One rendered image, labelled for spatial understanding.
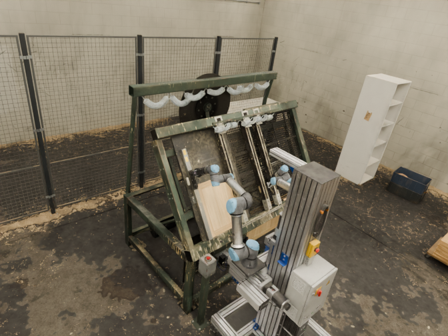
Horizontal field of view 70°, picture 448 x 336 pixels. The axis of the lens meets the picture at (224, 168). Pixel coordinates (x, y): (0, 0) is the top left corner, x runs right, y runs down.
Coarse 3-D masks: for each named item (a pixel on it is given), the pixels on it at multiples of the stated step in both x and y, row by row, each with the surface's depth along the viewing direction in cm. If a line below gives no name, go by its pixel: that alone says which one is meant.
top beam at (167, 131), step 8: (280, 104) 413; (288, 104) 423; (296, 104) 434; (240, 112) 367; (248, 112) 375; (256, 112) 383; (272, 112) 401; (200, 120) 330; (208, 120) 336; (160, 128) 300; (168, 128) 305; (176, 128) 310; (184, 128) 316; (192, 128) 322; (200, 128) 328; (152, 136) 303; (160, 136) 298; (168, 136) 304
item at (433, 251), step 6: (438, 240) 495; (444, 240) 451; (432, 246) 481; (438, 246) 454; (444, 246) 448; (432, 252) 468; (438, 252) 458; (444, 252) 450; (438, 258) 458; (444, 258) 452
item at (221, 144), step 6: (216, 120) 342; (222, 120) 347; (228, 126) 336; (222, 132) 345; (216, 138) 351; (222, 138) 349; (222, 144) 347; (222, 150) 348; (222, 156) 351; (228, 156) 350; (228, 162) 349; (228, 168) 349; (234, 174) 352; (234, 192) 352; (246, 216) 354
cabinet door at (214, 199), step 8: (200, 184) 329; (208, 184) 335; (224, 184) 348; (200, 192) 327; (208, 192) 334; (216, 192) 340; (224, 192) 347; (232, 192) 353; (208, 200) 332; (216, 200) 339; (224, 200) 345; (208, 208) 331; (216, 208) 337; (224, 208) 344; (208, 216) 329; (216, 216) 336; (224, 216) 342; (216, 224) 334; (224, 224) 341; (216, 232) 333
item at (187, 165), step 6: (180, 150) 320; (186, 156) 320; (186, 162) 319; (186, 168) 320; (192, 186) 321; (198, 192) 323; (198, 198) 322; (198, 204) 321; (198, 210) 324; (204, 210) 325; (204, 216) 324; (204, 222) 323; (204, 228) 324; (210, 234) 325
